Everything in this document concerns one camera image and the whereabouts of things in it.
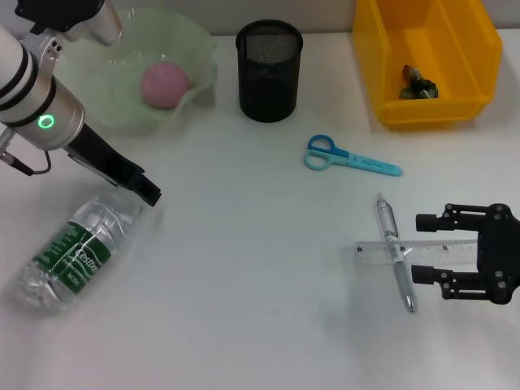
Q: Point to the transparent plastic ruler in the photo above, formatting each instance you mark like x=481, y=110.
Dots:
x=373, y=252

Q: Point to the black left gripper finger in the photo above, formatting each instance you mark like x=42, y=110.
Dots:
x=148, y=191

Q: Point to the pink peach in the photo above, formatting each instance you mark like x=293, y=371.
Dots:
x=166, y=87

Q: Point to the blue cyan scissors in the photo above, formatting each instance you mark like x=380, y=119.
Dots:
x=373, y=164

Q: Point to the clear water bottle green label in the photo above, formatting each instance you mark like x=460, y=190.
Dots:
x=81, y=252

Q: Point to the small dark object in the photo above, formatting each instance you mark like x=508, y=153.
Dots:
x=418, y=87

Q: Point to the yellow plastic bin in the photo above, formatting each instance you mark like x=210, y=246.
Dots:
x=447, y=109

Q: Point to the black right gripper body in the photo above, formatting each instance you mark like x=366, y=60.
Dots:
x=499, y=252

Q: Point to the black mesh pen cup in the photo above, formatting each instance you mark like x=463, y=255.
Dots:
x=268, y=89

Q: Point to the silver ballpoint pen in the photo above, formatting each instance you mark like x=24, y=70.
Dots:
x=404, y=280

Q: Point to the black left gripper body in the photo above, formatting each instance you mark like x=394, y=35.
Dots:
x=101, y=156

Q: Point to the green glass fruit bowl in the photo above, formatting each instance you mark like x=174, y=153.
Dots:
x=101, y=93

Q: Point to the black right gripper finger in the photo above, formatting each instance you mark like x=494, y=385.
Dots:
x=426, y=222
x=422, y=275

